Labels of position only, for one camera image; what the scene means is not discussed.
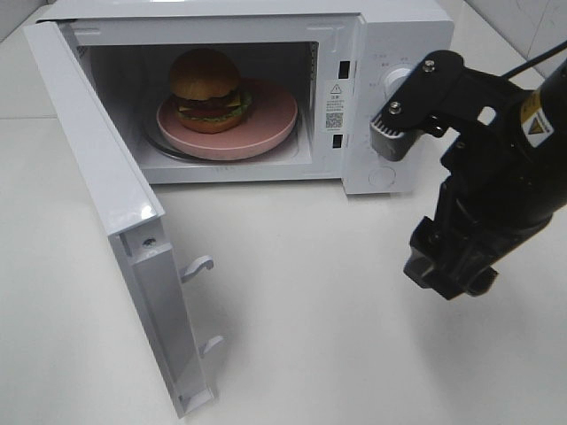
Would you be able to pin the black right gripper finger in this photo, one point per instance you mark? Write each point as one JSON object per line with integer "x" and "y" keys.
{"x": 448, "y": 261}

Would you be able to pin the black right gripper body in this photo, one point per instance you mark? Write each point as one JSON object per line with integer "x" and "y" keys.
{"x": 501, "y": 192}

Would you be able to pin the round white door button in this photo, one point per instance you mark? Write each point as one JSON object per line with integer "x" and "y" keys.
{"x": 382, "y": 178}

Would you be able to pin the burger with lettuce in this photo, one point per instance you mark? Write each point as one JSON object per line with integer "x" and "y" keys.
{"x": 206, "y": 91}

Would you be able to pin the white microwave door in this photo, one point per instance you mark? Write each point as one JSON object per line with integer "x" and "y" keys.
{"x": 131, "y": 215}

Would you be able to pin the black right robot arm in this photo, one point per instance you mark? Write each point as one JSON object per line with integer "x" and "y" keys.
{"x": 539, "y": 113}

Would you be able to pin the upper white power knob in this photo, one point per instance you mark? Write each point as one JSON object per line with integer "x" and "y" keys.
{"x": 394, "y": 78}

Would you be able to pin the white microwave oven body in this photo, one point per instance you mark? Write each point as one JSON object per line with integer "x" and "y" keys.
{"x": 331, "y": 55}

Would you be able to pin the glass microwave turntable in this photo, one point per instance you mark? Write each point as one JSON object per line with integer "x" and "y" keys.
{"x": 266, "y": 135}

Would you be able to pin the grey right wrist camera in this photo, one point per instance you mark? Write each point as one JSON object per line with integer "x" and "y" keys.
{"x": 391, "y": 144}

